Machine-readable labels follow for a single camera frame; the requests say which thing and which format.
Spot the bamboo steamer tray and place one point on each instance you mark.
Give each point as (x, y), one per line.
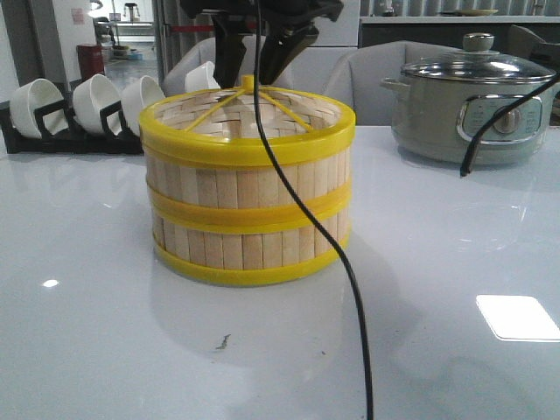
(242, 256)
(252, 201)

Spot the white cabinet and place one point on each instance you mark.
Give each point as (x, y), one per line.
(311, 69)

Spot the red barrier strip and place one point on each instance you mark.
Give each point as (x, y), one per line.
(189, 28)

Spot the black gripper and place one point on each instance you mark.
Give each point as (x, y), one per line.
(291, 30)

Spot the red bin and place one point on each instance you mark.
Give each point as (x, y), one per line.
(90, 60)

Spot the black dish rack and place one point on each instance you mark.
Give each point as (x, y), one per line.
(60, 131)

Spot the green electric cooking pot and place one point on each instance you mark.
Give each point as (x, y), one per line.
(438, 118)

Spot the glass pot lid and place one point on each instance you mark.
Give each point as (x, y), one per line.
(477, 62)

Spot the left grey chair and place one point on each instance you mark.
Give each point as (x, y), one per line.
(174, 81)

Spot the white bowl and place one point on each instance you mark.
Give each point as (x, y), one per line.
(137, 96)
(89, 98)
(201, 77)
(26, 99)

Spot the right grey chair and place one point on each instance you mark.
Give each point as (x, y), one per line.
(356, 77)

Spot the woven bamboo steamer lid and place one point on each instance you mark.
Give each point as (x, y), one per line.
(225, 127)

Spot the grey chair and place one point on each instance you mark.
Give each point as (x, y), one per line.
(174, 81)
(356, 77)

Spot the dark counter with shelf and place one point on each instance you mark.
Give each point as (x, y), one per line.
(449, 31)

